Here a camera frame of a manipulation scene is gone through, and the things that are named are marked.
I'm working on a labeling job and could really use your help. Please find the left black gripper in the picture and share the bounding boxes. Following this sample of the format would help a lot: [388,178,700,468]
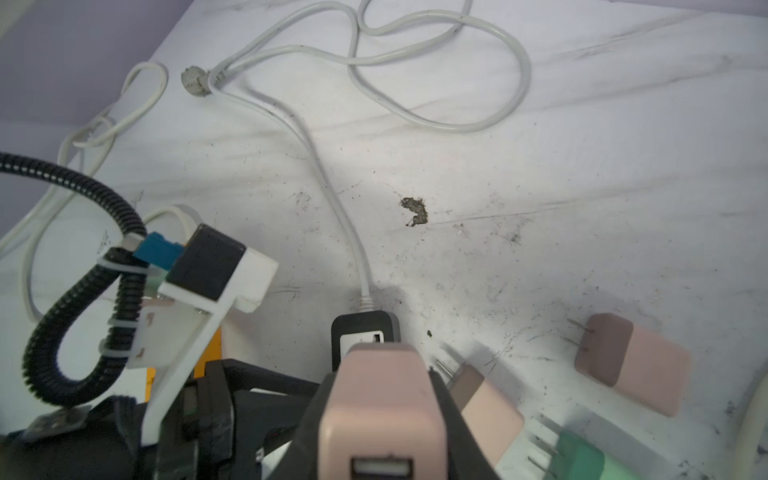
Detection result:
[121,359,320,479]

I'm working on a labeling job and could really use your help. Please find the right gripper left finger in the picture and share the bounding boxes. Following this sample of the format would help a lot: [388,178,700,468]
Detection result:
[268,373,336,480]

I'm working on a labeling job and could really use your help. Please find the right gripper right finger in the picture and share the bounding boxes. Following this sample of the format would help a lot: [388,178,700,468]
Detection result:
[429,367,500,480]

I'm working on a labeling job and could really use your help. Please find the pink plug black strip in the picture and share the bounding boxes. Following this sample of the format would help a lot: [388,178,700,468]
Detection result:
[569,313,692,418]
[317,343,448,479]

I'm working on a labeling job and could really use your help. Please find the green plug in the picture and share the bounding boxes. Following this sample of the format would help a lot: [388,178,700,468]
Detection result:
[527,430,639,480]

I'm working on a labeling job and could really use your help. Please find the black power strip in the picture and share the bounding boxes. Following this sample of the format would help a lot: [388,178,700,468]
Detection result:
[331,310,401,372]

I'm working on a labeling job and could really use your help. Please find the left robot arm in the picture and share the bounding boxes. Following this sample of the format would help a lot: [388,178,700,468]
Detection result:
[1,153,318,479]

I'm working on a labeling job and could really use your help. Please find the orange power strip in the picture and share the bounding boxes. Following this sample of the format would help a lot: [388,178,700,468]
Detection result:
[145,329,223,401]

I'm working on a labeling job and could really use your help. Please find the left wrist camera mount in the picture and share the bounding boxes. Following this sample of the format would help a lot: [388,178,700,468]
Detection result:
[126,224,278,446]

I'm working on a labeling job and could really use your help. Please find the white cable of orange strip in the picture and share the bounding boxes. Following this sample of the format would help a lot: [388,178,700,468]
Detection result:
[0,61,205,325]

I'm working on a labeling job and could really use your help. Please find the grey cable of black strip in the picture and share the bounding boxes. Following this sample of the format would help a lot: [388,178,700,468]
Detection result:
[181,0,533,313]

